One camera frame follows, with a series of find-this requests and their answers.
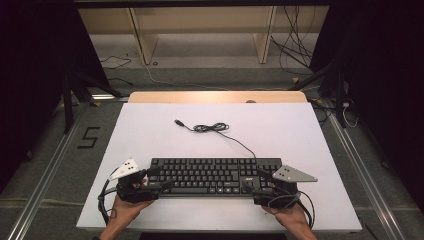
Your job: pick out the dark curtain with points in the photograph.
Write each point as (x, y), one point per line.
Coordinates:
(30, 83)
(390, 83)

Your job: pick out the light wooden table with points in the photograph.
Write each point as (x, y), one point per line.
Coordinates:
(200, 96)

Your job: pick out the person's right hand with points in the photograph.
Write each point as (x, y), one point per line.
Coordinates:
(291, 216)

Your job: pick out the person's left hand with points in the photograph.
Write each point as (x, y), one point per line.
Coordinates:
(125, 211)

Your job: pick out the white board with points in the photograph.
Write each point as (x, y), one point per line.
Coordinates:
(283, 133)

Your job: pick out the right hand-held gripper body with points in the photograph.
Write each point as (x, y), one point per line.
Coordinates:
(286, 175)

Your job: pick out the long metal floor rail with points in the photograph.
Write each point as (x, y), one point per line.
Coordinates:
(363, 173)
(43, 186)

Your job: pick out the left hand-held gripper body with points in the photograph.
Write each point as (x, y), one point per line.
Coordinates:
(133, 191)

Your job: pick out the light wooden shelf unit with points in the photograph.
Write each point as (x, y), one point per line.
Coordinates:
(146, 40)

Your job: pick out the black computer keyboard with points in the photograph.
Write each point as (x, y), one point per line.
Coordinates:
(206, 176)

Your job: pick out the black metal stand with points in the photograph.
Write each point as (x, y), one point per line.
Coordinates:
(68, 106)
(339, 100)

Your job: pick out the short metal bar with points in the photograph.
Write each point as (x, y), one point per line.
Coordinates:
(106, 97)

